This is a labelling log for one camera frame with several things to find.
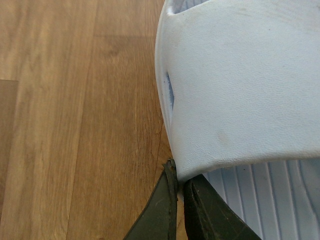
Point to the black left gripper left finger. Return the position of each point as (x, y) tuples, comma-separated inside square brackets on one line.
[(158, 220)]

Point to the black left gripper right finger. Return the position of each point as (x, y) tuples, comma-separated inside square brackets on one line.
[(208, 217)]

